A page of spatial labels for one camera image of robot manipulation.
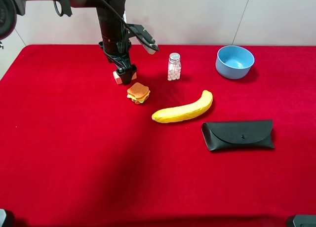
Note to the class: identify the red tablecloth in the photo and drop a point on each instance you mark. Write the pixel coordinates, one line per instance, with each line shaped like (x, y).
(76, 152)

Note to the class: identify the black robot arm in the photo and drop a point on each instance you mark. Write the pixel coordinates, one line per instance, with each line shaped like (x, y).
(114, 30)

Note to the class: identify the yellow toy banana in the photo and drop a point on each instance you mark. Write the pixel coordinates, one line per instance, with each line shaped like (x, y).
(185, 112)

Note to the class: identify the blue bowl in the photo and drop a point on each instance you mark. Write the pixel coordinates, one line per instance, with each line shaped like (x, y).
(234, 62)

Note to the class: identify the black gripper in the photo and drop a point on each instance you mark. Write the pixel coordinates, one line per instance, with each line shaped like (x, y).
(120, 59)

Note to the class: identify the black glasses case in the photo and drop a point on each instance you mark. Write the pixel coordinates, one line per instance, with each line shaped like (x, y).
(234, 135)

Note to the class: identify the toy sandwich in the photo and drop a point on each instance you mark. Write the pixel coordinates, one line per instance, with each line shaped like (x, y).
(138, 93)

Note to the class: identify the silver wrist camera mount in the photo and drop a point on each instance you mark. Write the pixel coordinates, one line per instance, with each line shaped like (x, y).
(143, 36)

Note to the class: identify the pill bottle with silver cap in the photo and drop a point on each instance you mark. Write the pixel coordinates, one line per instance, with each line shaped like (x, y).
(174, 66)

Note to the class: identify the pink block with hole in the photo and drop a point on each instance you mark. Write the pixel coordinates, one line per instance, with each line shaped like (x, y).
(125, 78)

